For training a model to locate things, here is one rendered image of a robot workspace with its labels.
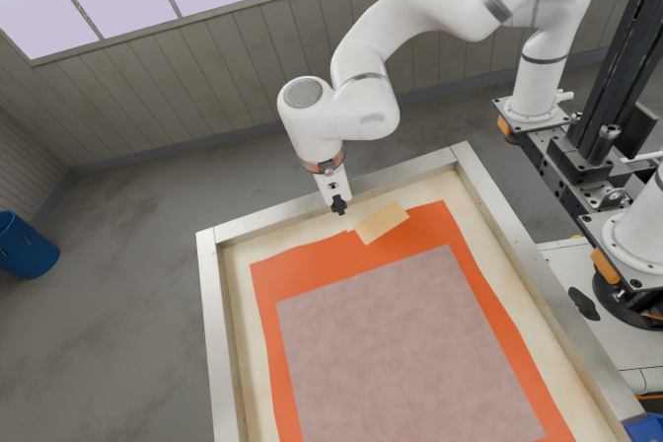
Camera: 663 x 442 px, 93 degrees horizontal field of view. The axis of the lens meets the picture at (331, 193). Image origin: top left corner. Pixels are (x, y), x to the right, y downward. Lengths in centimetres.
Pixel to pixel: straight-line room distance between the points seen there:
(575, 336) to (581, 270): 117
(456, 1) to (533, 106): 66
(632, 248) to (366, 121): 53
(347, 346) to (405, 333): 10
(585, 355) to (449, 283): 20
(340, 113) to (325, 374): 42
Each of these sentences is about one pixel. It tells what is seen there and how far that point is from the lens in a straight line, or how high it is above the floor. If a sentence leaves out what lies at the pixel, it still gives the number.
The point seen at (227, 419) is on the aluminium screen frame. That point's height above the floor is 119.
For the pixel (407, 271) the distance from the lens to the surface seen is 61.
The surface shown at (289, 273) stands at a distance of 63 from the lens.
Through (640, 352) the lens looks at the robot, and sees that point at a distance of 170.
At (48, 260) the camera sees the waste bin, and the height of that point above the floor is 6.
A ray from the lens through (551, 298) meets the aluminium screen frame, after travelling 62.
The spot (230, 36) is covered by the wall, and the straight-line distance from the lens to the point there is 288.
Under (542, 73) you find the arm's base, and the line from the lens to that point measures 94.
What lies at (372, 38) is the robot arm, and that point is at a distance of 46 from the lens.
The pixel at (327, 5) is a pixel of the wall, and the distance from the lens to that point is 274.
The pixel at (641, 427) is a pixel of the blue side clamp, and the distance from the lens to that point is 64.
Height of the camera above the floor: 173
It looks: 46 degrees down
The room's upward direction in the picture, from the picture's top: 18 degrees counter-clockwise
